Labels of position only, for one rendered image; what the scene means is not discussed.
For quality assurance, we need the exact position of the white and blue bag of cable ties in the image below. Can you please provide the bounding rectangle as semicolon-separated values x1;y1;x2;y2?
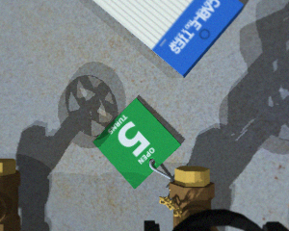
92;0;244;78

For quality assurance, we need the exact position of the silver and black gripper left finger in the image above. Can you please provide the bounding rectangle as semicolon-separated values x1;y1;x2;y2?
144;220;160;231

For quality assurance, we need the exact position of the dark grey pipe with three valves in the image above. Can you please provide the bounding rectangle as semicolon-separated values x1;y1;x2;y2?
0;158;263;231

